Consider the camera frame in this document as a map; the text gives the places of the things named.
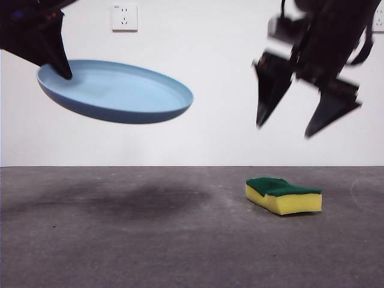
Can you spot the light blue round plate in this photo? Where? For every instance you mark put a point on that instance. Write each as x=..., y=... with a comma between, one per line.
x=126, y=96

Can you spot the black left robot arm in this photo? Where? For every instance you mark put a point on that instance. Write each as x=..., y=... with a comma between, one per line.
x=18, y=15

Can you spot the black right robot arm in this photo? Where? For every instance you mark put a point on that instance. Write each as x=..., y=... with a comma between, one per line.
x=327, y=36

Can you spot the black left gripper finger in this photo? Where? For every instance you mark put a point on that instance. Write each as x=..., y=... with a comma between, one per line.
x=57, y=48
x=18, y=45

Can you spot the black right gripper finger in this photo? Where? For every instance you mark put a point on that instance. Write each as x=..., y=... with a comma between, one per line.
x=271, y=81
x=333, y=108

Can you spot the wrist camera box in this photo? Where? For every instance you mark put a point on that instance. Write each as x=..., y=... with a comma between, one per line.
x=285, y=28

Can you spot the yellow sponge with green pad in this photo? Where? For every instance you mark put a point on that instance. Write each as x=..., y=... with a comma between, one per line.
x=289, y=204

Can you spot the white wall socket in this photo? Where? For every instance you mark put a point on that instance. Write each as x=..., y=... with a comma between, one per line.
x=379, y=21
x=124, y=18

